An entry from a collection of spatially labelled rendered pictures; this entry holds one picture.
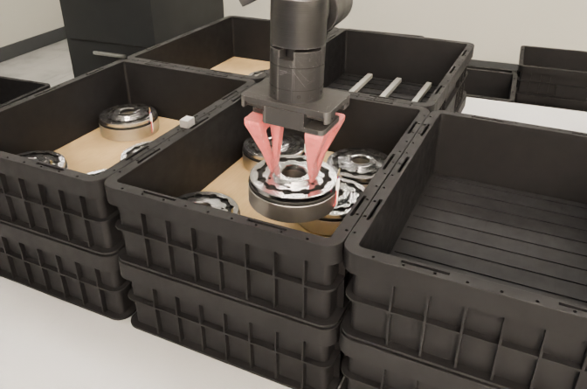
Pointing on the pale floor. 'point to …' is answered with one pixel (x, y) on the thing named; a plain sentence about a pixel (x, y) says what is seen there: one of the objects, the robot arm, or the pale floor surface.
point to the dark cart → (134, 3)
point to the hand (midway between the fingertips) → (293, 169)
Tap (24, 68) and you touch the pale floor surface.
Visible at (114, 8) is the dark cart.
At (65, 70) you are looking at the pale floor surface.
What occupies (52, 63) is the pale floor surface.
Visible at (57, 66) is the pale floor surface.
